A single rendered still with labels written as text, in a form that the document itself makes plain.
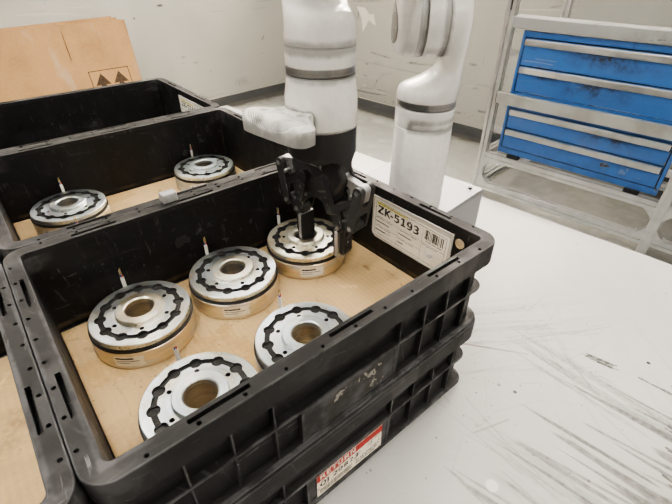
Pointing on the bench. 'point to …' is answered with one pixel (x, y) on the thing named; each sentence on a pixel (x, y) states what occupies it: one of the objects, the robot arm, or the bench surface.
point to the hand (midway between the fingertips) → (323, 235)
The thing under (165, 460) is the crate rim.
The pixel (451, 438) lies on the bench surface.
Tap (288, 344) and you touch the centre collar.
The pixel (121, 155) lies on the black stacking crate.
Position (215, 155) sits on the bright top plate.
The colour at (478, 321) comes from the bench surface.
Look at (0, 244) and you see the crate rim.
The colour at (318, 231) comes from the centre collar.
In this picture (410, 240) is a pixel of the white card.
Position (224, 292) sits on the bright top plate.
